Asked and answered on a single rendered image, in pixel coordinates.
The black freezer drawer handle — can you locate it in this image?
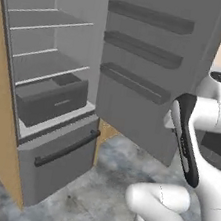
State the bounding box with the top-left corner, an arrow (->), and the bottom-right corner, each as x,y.
33,120 -> 102,178

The grey fridge door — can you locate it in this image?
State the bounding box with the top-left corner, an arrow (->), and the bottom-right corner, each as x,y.
84,0 -> 221,174

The dark grey crisper drawer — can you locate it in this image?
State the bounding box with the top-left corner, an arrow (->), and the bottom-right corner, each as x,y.
9,65 -> 92,136

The grey fridge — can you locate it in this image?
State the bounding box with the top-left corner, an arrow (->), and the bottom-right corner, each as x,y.
0,0 -> 123,217

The grey freezer drawer front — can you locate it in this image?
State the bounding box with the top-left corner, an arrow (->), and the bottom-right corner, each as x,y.
9,103 -> 102,217

